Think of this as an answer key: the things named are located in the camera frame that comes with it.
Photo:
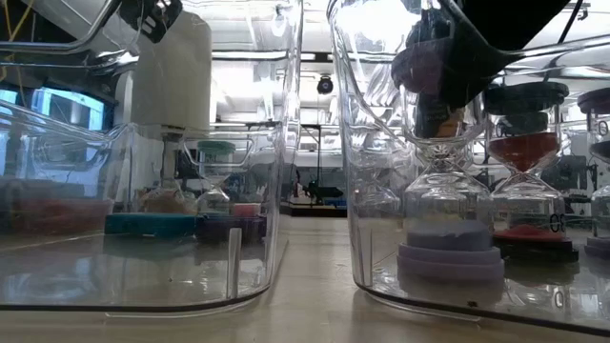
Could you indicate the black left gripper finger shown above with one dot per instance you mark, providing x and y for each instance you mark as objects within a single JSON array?
[{"x": 157, "y": 19}]

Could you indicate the teal rectangular box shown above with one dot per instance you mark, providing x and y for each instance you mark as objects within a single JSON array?
[{"x": 150, "y": 225}]

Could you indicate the lavender sand timer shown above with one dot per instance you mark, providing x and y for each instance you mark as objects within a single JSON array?
[{"x": 450, "y": 238}]

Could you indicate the red rectangular box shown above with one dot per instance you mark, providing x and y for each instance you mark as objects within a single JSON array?
[{"x": 62, "y": 216}]

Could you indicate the green sand timer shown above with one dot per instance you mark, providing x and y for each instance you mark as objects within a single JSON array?
[{"x": 215, "y": 200}]

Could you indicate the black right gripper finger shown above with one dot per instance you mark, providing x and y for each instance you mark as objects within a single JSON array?
[
  {"x": 429, "y": 116},
  {"x": 464, "y": 71}
]

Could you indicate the long ceiling light bar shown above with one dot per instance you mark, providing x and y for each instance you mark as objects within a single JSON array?
[{"x": 250, "y": 55}]

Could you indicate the small black ceiling dome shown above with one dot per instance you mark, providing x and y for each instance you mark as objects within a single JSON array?
[{"x": 325, "y": 85}]

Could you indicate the pink sand timer black cap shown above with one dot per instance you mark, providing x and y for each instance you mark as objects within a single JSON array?
[{"x": 526, "y": 152}]

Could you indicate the clear plastic bin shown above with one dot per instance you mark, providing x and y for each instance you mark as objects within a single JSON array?
[
  {"x": 47, "y": 157},
  {"x": 143, "y": 276},
  {"x": 381, "y": 190}
]

